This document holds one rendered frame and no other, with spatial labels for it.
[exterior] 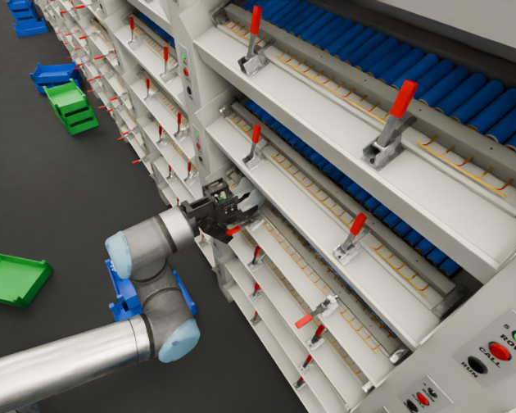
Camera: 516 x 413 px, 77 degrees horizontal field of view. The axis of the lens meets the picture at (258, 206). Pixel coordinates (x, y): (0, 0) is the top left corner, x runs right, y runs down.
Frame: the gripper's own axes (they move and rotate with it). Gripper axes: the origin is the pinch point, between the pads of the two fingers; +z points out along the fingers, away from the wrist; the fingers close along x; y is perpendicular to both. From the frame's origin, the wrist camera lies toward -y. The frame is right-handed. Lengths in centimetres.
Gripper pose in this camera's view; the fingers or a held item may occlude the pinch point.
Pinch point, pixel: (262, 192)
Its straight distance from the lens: 80.4
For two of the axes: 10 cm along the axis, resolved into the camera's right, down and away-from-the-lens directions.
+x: -5.6, -6.2, 5.6
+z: 8.3, -4.3, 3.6
